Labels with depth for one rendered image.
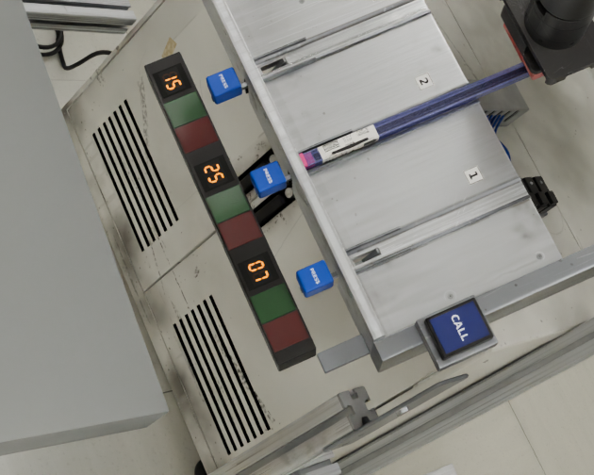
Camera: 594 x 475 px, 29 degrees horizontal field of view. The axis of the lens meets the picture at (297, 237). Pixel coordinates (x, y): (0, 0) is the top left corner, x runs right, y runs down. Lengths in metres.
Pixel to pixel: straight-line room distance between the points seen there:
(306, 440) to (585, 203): 0.73
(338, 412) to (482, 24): 0.86
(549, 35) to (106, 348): 0.48
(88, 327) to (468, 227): 0.37
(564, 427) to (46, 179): 1.70
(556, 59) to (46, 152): 0.48
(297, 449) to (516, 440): 1.29
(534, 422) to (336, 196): 1.45
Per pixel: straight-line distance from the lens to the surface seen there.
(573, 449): 2.57
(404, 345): 1.06
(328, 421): 1.15
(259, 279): 1.09
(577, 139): 1.83
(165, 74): 1.17
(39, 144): 1.10
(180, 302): 1.72
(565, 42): 1.07
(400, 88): 1.15
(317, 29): 1.18
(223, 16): 1.16
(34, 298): 1.01
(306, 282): 1.07
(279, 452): 1.20
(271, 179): 1.10
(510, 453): 2.39
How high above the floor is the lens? 1.37
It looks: 38 degrees down
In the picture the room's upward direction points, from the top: 52 degrees clockwise
